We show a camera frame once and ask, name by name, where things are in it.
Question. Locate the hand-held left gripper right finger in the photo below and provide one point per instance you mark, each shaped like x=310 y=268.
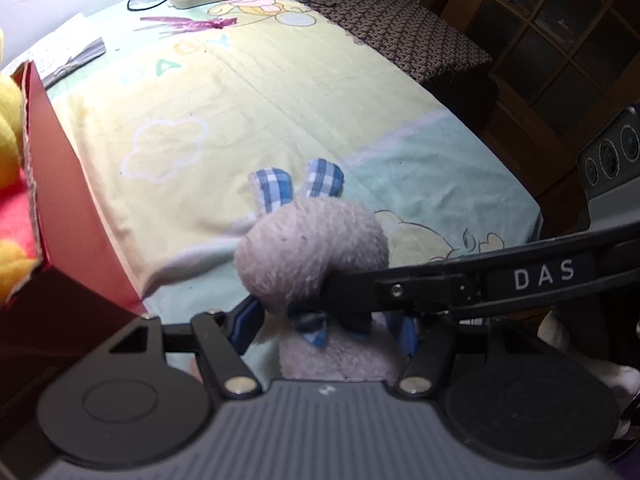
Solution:
x=410 y=340

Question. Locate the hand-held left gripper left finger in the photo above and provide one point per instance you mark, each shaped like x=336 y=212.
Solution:
x=247 y=322

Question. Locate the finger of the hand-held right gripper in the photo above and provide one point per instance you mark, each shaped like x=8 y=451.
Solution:
x=435 y=285

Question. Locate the white rabbit plush toy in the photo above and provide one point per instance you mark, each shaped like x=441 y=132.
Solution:
x=310 y=245

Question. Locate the red cardboard box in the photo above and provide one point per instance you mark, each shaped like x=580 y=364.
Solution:
x=65 y=185

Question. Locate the yellow tiger plush toy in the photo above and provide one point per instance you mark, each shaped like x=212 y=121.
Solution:
x=10 y=125

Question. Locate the cartoon printed desktop cloth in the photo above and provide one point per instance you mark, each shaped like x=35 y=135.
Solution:
x=300 y=100

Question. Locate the wooden glass door cabinet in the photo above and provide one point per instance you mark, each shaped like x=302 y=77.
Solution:
x=550 y=50

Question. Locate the dark patterned pillow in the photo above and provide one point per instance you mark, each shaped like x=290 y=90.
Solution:
x=410 y=35

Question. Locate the pink plastic ribbon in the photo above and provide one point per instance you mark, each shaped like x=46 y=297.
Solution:
x=190 y=24

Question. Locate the handwritten paper notebook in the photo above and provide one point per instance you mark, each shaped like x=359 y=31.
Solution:
x=65 y=50

